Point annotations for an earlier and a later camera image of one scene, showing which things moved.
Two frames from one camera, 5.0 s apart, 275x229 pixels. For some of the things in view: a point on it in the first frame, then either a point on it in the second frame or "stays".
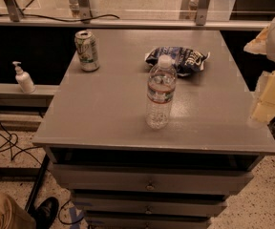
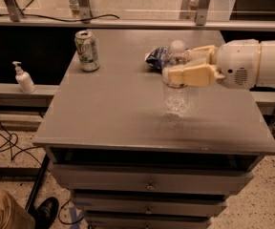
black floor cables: [11, 143] stays
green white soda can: [87, 50] stays
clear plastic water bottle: [161, 83] -> [178, 56]
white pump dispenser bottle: [24, 79] stays
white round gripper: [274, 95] -> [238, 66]
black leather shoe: [46, 212] stays
